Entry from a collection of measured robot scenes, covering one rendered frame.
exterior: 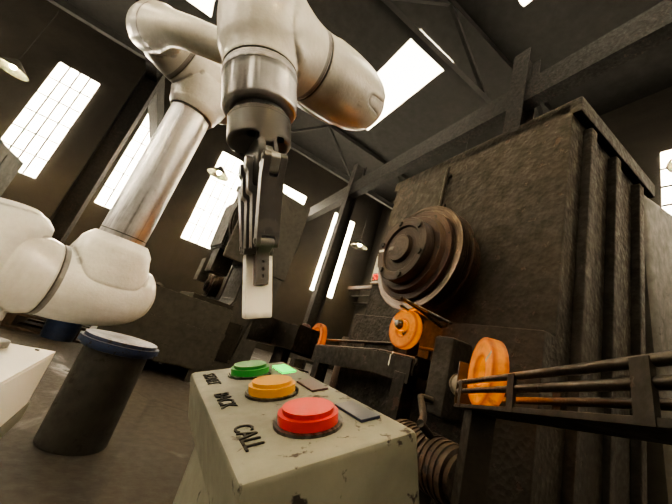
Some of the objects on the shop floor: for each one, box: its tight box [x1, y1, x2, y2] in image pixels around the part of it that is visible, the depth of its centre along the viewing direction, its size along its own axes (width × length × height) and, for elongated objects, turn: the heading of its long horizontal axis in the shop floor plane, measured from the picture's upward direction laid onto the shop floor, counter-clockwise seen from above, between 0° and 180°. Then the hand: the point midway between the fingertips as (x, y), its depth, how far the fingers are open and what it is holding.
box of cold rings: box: [97, 282, 234, 382], centre depth 318 cm, size 103×83×79 cm
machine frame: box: [335, 96, 655, 504], centre depth 142 cm, size 73×108×176 cm
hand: (257, 286), depth 35 cm, fingers closed
